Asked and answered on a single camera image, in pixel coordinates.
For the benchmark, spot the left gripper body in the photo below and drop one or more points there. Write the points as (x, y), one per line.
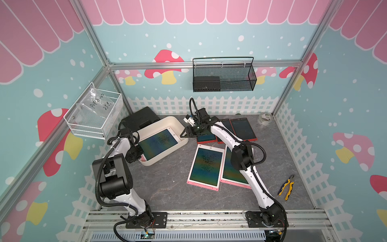
(133, 153)

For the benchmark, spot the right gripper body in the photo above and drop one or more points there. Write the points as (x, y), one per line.
(198, 129)

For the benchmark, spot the red writing tablet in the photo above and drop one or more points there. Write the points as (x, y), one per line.
(227, 124)
(243, 129)
(206, 137)

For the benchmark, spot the pink writing tablet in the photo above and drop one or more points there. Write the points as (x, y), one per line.
(229, 175)
(158, 143)
(205, 170)

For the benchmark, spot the cream plastic storage box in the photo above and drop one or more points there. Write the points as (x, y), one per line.
(156, 127)

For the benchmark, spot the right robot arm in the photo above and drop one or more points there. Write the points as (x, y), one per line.
(245, 156)

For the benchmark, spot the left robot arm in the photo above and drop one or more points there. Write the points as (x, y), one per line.
(114, 184)

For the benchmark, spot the black box in basket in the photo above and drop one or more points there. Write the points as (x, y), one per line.
(206, 84)

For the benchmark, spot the black case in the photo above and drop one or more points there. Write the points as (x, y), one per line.
(140, 119)

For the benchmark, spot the clear plastic bag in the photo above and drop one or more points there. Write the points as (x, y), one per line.
(95, 103)

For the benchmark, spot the clear tape roll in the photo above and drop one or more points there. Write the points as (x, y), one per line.
(265, 119)

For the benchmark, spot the yellow black pliers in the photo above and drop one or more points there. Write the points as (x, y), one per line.
(289, 183)

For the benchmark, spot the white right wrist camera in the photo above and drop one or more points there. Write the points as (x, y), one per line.
(190, 120)

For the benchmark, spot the black mesh wall basket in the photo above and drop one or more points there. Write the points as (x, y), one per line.
(236, 73)

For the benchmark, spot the white wire wall basket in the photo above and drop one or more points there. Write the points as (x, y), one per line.
(93, 127)

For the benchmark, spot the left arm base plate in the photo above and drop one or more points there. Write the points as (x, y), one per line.
(157, 220)

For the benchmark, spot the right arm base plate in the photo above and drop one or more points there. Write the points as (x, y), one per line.
(257, 219)

